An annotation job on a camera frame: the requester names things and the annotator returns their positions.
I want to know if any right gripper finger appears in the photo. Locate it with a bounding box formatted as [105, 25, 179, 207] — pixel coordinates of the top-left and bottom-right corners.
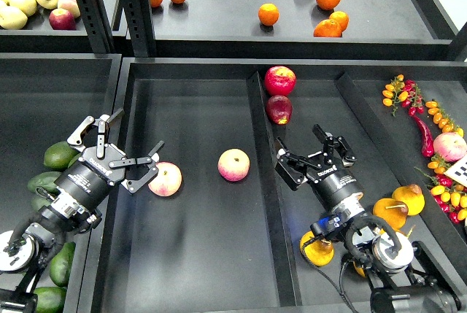
[274, 138, 320, 191]
[312, 124, 356, 173]

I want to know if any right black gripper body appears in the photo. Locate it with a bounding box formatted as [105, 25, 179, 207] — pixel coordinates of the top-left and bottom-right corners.
[306, 164, 365, 220]

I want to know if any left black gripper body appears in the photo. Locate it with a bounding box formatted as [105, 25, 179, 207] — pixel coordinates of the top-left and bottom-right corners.
[53, 144, 126, 218]

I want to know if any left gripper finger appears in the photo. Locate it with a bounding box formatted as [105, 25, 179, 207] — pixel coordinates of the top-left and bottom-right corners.
[108, 140, 164, 194]
[66, 108, 124, 162]

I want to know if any yellow pear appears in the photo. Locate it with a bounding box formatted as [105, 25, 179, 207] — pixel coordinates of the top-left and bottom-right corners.
[353, 262, 366, 278]
[299, 231, 334, 266]

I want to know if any green avocado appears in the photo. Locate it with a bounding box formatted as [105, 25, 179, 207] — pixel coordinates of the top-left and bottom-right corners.
[43, 141, 78, 171]
[50, 242, 76, 287]

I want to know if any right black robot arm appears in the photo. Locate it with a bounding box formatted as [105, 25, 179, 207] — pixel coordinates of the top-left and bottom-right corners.
[275, 125, 466, 312]

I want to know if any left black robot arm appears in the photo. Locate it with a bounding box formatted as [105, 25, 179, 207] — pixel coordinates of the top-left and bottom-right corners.
[1, 109, 164, 312]

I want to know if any green avocado top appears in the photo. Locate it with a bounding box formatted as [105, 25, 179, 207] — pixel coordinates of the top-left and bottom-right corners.
[43, 141, 78, 171]

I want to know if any pink apple left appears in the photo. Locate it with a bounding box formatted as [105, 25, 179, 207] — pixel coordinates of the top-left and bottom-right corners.
[148, 162, 182, 197]

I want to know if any pink apple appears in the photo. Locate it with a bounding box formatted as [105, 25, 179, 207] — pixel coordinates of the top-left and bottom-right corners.
[217, 148, 250, 182]
[148, 162, 182, 197]

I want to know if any pink apple centre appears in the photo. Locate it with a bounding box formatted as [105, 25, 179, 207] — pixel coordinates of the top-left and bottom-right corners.
[217, 148, 250, 182]

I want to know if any black left tray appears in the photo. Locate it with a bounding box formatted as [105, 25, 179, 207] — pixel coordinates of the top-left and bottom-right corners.
[0, 53, 123, 313]

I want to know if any black tray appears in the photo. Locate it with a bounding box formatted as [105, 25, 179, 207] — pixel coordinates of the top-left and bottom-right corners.
[76, 56, 467, 313]
[0, 53, 123, 313]

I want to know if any dark red apple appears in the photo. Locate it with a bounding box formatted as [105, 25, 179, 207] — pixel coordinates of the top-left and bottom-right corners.
[266, 95, 293, 125]

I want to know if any bright red apple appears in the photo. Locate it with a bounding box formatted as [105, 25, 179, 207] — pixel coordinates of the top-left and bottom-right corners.
[264, 66, 296, 96]

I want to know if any black centre tray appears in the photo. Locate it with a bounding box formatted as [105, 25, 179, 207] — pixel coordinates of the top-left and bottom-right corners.
[76, 56, 467, 313]

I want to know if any cherry tomato bunch upper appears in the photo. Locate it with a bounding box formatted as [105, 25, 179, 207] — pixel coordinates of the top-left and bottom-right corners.
[382, 74, 425, 116]

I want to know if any cherry tomato bunch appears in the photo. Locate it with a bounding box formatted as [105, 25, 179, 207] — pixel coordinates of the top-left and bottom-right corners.
[382, 74, 425, 116]
[416, 158, 466, 225]

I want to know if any red chili pepper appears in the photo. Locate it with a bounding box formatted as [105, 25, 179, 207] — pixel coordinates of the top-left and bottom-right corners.
[412, 116, 435, 158]

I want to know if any red apple on shelf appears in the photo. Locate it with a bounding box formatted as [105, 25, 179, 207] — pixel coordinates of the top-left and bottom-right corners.
[49, 8, 76, 31]

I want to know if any cherry tomato bunch lower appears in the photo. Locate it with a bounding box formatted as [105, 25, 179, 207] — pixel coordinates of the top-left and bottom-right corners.
[416, 158, 466, 225]

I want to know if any pink apple right tray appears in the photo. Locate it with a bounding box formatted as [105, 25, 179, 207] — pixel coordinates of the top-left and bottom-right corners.
[433, 132, 466, 162]

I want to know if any checkered marker card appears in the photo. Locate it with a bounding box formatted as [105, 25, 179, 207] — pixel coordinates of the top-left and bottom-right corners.
[444, 155, 467, 187]

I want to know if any orange on shelf centre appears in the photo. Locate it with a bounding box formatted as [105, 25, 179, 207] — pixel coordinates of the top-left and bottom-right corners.
[258, 3, 279, 26]

